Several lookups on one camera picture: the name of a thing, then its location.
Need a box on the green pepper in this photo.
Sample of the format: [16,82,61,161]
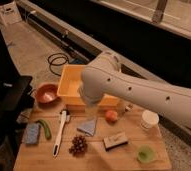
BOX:
[37,119,52,140]

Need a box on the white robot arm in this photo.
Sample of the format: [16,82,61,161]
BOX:
[79,50,191,128]

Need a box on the red bowl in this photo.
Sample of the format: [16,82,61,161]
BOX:
[35,83,58,104]

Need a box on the green small bowl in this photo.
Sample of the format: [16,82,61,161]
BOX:
[137,145,155,163]

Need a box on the blue folded cloth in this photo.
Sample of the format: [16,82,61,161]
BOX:
[77,117,97,136]

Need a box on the orange fruit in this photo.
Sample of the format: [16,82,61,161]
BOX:
[105,110,118,123]

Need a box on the yellow plastic bin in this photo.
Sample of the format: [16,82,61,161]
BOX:
[56,64,121,108]

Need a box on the small toy figure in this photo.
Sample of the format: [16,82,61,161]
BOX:
[124,104,133,113]

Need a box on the bunch of purple grapes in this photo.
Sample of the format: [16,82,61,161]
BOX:
[69,135,88,156]

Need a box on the white cup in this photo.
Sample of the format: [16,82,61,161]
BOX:
[140,110,159,130]

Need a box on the blue sponge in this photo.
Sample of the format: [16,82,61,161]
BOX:
[24,123,40,145]

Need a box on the black side cart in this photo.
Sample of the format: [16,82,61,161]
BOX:
[0,76,34,153]

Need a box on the white box on floor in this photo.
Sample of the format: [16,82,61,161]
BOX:
[0,1,22,26]

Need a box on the black coiled cable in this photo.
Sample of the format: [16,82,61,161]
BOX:
[47,52,71,77]

